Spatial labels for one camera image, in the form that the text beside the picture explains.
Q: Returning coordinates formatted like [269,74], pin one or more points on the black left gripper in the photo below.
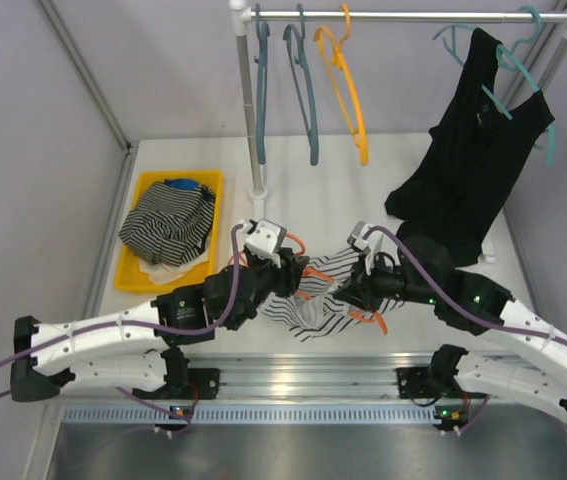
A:
[290,272]

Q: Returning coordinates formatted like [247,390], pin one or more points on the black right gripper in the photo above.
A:
[365,296]

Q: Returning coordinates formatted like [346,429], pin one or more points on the orange plastic hanger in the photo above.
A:
[307,304]

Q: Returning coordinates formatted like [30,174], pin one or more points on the white black striped tank top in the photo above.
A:
[312,312]

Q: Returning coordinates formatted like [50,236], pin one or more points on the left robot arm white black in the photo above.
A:
[139,349]

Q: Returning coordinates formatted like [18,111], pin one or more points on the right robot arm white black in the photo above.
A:
[421,271]

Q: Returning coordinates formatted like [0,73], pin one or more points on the grey-blue hanger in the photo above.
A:
[261,59]
[303,85]

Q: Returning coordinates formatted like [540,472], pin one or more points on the black tank top hanging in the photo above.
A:
[475,158]

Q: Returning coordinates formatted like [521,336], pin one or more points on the yellow plastic hanger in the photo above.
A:
[331,51]

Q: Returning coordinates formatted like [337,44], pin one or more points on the grey-blue hanger outer left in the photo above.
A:
[261,59]

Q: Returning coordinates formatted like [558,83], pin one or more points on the dark striped garment in bin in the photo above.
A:
[170,225]

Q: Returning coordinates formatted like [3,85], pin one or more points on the cream cloth in bin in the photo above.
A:
[163,274]

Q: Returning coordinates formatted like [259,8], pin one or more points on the blue garment in bin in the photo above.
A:
[183,184]

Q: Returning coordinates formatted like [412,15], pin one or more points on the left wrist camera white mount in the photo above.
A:
[264,239]

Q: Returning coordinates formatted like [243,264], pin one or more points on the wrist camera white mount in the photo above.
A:
[264,239]
[366,242]

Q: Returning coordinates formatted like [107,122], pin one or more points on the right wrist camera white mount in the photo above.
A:
[366,242]

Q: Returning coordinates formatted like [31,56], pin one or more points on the aluminium rail base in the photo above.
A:
[299,378]

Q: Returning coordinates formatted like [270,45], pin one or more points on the white slotted cable duct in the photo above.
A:
[253,414]

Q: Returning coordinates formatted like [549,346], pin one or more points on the white garment rack frame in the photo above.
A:
[251,28]

